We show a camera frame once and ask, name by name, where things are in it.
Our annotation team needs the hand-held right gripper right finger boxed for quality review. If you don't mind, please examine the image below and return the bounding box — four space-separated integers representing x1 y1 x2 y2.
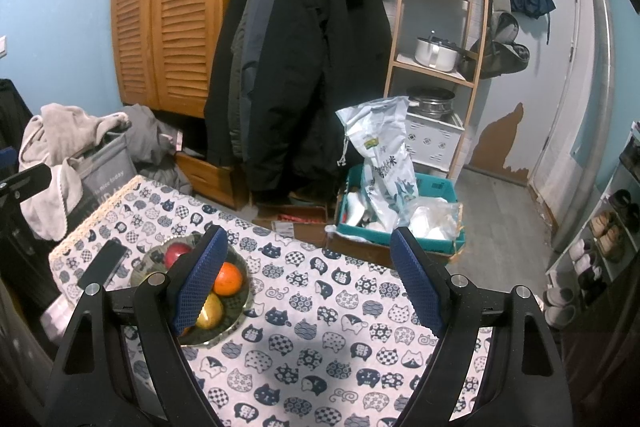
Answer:
390 227 573 427

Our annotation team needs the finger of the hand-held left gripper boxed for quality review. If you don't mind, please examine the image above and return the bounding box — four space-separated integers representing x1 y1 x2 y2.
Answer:
0 164 53 208

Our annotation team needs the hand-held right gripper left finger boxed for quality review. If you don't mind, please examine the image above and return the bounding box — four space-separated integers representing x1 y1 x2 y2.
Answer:
44 226 229 427

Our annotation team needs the yellow apple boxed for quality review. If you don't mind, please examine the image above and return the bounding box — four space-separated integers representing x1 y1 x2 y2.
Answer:
195 292 224 330

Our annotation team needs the red apple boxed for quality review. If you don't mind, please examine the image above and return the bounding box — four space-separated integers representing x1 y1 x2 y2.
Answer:
164 243 193 270

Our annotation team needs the green patterned glass bowl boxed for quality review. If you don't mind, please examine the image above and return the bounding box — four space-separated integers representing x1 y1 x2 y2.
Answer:
129 234 251 348

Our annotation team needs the light grey fleece robe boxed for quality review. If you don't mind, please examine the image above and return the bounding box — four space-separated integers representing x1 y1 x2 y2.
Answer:
19 103 133 242

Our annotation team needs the black suitcase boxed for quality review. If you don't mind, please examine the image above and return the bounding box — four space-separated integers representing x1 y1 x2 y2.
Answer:
0 78 33 172

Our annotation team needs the clear plastic bag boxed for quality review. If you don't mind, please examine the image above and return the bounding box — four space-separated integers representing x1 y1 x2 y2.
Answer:
407 199 463 243

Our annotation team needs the grey fabric storage bag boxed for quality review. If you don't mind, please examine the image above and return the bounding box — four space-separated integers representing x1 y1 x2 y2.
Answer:
67 132 138 228

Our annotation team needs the teal plastic bin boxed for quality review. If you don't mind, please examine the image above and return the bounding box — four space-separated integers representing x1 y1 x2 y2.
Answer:
336 164 466 255

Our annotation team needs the black smartphone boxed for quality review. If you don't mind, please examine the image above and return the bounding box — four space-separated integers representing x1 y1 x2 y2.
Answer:
77 239 128 290

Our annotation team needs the cat print tablecloth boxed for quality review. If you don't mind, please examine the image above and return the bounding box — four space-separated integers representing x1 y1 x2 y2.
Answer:
48 175 501 427

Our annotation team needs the flat cardboard box red label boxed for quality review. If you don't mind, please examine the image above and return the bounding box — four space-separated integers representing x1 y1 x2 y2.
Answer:
252 202 331 248

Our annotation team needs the dark grey garment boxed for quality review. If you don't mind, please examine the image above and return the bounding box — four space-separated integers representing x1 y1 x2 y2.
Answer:
122 104 193 195

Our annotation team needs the white printed rice bag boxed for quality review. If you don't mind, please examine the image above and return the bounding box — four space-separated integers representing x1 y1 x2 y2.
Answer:
336 96 420 230

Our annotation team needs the steel steamer pot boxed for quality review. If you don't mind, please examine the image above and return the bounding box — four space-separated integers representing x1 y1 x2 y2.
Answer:
406 87 457 120

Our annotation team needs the bamboo shelf rack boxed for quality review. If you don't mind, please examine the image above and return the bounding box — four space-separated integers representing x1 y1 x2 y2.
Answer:
382 0 493 180

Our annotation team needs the white door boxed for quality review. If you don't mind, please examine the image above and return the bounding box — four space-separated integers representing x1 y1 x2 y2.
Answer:
527 0 586 208

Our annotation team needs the black hooded coat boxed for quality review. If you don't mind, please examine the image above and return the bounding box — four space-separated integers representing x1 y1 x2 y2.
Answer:
242 0 393 202

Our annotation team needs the white cooking pot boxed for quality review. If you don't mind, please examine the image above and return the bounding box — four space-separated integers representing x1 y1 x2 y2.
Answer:
414 34 468 72

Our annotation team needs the metal shoe rack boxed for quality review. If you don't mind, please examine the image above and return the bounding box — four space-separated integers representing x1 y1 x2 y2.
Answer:
545 122 640 333

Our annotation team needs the grey jacket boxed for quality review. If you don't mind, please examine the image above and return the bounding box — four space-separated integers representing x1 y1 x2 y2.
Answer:
227 0 281 162

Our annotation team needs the wooden louvered wardrobe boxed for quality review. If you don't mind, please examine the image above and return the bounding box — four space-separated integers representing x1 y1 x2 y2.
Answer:
110 0 271 208

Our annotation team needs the dark green hanging bag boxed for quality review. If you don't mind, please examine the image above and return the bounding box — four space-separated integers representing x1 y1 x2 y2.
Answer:
457 11 531 80

